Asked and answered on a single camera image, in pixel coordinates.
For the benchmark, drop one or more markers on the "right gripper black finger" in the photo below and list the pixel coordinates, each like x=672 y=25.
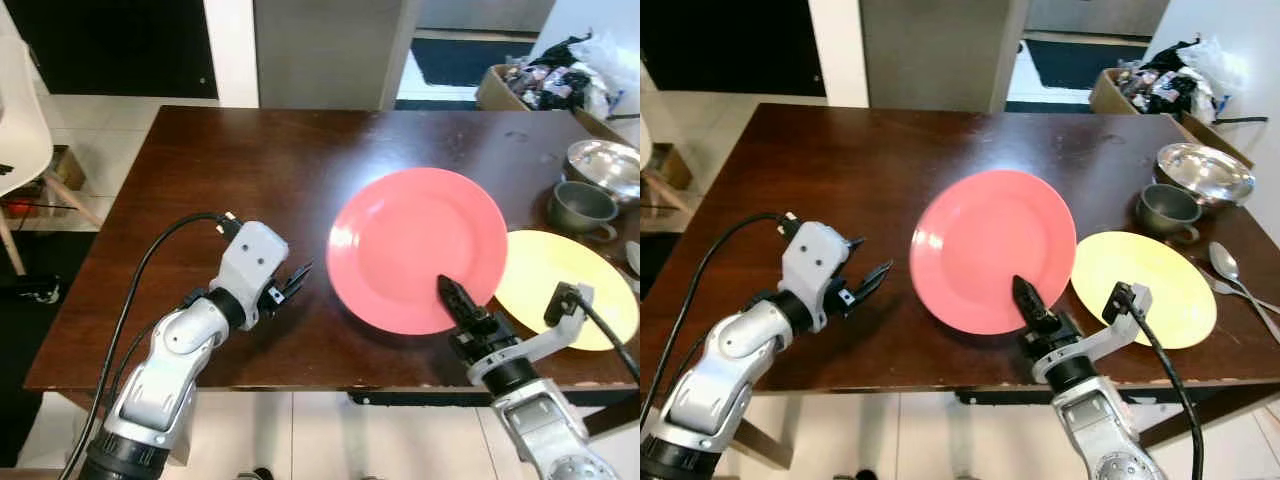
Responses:
x=1030 y=300
x=458 y=300

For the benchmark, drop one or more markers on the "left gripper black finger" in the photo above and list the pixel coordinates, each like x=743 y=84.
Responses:
x=856 y=247
x=878 y=276
x=300 y=274

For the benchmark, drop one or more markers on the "pink round plate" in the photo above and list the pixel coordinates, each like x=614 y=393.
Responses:
x=410 y=240
x=990 y=240

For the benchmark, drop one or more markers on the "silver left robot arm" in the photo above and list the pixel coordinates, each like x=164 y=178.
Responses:
x=720 y=385
x=160 y=380

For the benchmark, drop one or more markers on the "yellow round plate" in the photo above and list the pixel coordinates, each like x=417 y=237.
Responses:
x=1165 y=265
x=545 y=270

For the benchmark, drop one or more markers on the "dark brown wooden table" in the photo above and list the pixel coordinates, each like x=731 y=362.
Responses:
x=250 y=150
x=830 y=150

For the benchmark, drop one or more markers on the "grey mug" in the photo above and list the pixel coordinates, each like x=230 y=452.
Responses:
x=1160 y=218
x=575 y=215

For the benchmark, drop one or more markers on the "silver metal spoon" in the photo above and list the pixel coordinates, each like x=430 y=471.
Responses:
x=1223 y=260
x=634 y=258
x=1215 y=286

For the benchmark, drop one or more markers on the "stainless steel bowl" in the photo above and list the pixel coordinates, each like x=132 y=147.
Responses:
x=605 y=165
x=1205 y=170

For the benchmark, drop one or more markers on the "small cardboard box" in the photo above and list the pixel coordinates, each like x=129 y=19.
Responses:
x=668 y=165
x=66 y=168

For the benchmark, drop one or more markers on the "large open cardboard box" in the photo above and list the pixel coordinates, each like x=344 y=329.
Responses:
x=492 y=92
x=1105 y=95

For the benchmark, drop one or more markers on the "tall grey cabinet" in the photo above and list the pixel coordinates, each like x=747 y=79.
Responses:
x=330 y=50
x=935 y=50

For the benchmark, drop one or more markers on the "black plastic bag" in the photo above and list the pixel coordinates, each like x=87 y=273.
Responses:
x=1155 y=82
x=545 y=80

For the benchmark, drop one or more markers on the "black door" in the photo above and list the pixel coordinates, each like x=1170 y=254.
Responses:
x=730 y=45
x=110 y=45

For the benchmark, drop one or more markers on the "black doormat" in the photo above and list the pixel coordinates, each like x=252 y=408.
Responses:
x=1085 y=64
x=470 y=62

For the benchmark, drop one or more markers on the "white plastic bag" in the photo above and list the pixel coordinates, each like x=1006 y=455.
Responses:
x=610 y=65
x=1222 y=70

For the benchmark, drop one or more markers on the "white chair with wooden legs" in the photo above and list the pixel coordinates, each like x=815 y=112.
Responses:
x=20 y=120

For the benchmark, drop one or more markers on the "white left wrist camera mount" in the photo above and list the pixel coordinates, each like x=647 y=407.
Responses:
x=250 y=265
x=812 y=265

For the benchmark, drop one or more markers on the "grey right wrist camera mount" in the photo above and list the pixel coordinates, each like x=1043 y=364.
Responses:
x=540 y=340
x=1105 y=340

